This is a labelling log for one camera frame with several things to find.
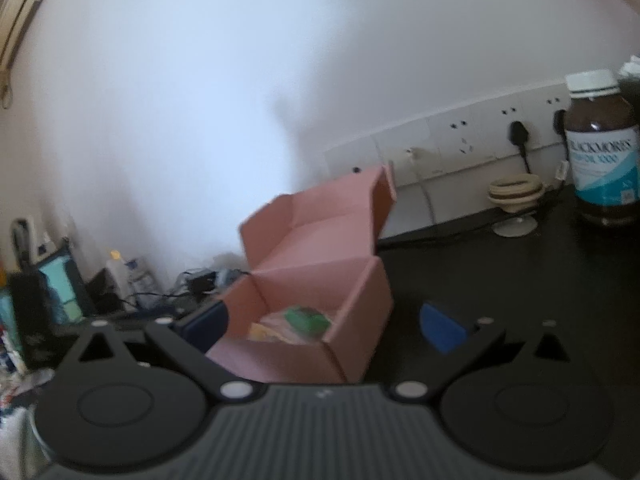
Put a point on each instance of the black power plug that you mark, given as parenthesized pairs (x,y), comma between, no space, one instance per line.
(559,121)
(519,135)

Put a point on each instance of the green packet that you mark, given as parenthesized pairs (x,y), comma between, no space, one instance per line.
(306,321)

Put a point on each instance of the black desktop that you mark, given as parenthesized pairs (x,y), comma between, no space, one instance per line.
(500,285)

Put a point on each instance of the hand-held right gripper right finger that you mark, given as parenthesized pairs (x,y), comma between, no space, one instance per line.
(440,327)

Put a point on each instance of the brown supplement bottle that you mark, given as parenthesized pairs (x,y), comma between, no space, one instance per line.
(602,160)

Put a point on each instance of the white wall socket strip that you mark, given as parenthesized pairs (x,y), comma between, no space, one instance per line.
(450,135)

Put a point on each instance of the white bottle yellow cap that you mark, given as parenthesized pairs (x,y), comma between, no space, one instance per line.
(118,275)

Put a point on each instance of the pink cardboard box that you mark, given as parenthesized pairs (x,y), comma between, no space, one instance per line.
(310,255)

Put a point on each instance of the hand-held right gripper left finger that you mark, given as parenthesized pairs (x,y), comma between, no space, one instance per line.
(207,325)

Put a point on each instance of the grey adapter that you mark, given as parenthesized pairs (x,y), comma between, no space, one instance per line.
(225,276)

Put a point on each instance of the yellow packet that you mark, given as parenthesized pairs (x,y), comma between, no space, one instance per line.
(265,331)

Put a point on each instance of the black power adapter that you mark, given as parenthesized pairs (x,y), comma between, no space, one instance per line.
(201,281)

